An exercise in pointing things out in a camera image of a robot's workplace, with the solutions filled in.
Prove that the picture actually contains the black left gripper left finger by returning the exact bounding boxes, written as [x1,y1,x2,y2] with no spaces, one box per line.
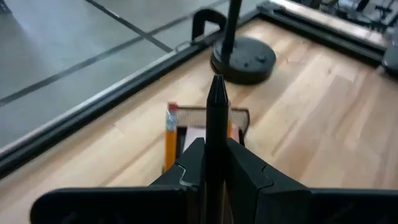
[149,138,206,191]

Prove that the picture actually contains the black aluminium table frame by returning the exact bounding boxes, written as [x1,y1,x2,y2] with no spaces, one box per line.
[0,0,388,180]

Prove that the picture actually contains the black mesh desk organizer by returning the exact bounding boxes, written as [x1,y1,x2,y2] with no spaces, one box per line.
[161,104,251,175]

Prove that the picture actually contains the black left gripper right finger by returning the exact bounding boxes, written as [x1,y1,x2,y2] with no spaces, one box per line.
[228,139,312,224]

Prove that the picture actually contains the black desk lamp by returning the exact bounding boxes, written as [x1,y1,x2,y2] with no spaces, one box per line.
[210,0,277,86]

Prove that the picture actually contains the black pen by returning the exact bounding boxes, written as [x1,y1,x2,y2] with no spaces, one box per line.
[204,73,230,224]

